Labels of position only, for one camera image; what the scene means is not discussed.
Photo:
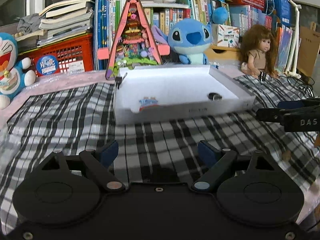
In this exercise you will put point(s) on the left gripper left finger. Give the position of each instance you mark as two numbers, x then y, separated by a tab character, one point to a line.
83	174

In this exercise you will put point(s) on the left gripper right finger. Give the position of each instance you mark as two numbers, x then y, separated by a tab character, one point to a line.
230	172

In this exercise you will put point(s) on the white desk lamp stand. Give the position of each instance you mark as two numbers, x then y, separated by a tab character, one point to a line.
291	66

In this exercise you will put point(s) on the black white plaid cloth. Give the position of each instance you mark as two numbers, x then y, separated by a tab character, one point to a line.
76	119

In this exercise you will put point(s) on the black round cap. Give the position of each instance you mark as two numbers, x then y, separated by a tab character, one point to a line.
214	96

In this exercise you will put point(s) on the brown haired baby doll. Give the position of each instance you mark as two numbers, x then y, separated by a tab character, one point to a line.
258	52

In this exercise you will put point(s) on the blue white sticker toy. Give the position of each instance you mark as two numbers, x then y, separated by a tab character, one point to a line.
148	102

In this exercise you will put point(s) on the black binder clip on box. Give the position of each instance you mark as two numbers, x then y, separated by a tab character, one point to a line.
119	80

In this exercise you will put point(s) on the white shallow cardboard box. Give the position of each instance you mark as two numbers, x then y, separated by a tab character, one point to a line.
182	93

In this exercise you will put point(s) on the wooden drawer box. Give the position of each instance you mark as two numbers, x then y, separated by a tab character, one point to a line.
222	53

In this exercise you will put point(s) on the small white printed box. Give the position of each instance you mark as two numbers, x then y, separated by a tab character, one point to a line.
225	36

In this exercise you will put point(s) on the red plastic crate left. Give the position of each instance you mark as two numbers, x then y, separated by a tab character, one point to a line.
68	56

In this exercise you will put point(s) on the blue gift bag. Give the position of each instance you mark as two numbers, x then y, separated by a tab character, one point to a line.
281	8

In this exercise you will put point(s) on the Doraemon plush toy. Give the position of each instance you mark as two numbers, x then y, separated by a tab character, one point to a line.
15	75

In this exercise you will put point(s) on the pink triangular diorama house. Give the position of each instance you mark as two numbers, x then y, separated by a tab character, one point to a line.
133	44

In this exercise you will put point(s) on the blue Stitch plush toy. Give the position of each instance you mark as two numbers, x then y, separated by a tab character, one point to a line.
188	38

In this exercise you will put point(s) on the stack of books left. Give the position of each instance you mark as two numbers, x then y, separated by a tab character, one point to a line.
53	21

